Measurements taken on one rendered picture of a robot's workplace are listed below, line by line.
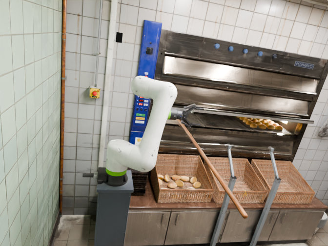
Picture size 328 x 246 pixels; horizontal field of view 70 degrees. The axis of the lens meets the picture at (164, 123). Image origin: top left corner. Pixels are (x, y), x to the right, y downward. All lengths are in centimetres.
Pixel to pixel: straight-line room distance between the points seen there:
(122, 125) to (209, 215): 124
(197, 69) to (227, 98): 47
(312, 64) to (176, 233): 230
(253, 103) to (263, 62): 44
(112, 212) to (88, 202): 142
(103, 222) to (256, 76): 204
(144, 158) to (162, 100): 33
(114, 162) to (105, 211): 31
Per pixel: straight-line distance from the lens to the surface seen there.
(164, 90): 133
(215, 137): 276
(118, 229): 162
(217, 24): 245
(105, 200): 146
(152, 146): 128
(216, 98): 256
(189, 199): 242
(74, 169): 269
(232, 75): 257
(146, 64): 226
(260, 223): 284
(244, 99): 272
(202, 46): 242
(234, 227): 280
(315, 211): 326
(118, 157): 133
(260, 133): 299
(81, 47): 228
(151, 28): 225
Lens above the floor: 204
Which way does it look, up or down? 20 degrees down
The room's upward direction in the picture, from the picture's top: 10 degrees clockwise
